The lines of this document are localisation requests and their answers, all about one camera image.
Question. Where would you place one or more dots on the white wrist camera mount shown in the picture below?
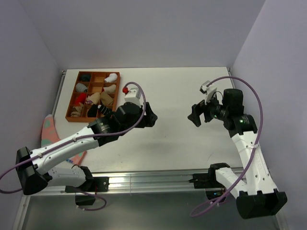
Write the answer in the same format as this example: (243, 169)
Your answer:
(208, 90)

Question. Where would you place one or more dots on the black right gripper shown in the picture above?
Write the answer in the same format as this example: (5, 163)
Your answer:
(197, 109)

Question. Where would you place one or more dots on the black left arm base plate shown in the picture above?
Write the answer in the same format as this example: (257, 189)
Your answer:
(96, 184)

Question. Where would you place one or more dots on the red rolled sock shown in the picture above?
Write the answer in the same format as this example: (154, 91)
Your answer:
(80, 99)

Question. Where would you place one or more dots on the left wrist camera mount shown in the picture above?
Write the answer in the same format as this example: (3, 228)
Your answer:
(132, 95)

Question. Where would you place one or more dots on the tan patterned rolled sock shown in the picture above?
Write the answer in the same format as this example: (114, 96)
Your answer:
(76, 111)

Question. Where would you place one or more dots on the black rolled sock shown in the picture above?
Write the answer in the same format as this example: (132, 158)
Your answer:
(92, 112)

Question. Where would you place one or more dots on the aluminium frame rail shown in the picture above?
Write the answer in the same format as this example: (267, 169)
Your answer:
(148, 182)

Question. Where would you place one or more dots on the pink patterned sock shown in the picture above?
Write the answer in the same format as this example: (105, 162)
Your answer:
(49, 136)

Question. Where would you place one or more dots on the tan ribbed sock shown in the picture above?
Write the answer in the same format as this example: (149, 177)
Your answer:
(106, 99)

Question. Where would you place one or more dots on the grey rolled sock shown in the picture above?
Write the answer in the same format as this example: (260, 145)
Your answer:
(81, 88)

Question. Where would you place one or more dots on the dark teal rolled sock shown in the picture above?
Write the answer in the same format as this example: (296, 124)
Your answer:
(85, 77)

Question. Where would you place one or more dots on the brown compartment sock tray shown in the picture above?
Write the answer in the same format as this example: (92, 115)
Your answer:
(96, 84)

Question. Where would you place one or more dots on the beige rolled sock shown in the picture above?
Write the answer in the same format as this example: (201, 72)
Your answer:
(93, 98)

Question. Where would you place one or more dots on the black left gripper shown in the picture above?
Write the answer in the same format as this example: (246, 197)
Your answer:
(149, 118)

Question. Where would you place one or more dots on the white rolled sock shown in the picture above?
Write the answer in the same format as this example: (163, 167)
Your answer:
(111, 78)

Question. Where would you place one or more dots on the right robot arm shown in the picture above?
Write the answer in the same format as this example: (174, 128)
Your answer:
(256, 196)

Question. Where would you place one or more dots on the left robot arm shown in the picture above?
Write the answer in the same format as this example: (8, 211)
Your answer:
(37, 169)

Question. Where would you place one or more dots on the cream rolled sock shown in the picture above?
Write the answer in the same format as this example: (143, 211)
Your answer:
(110, 89)

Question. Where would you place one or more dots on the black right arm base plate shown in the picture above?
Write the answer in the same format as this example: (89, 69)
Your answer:
(202, 181)

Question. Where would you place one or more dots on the black white striped sock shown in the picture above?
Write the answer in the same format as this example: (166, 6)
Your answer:
(103, 110)

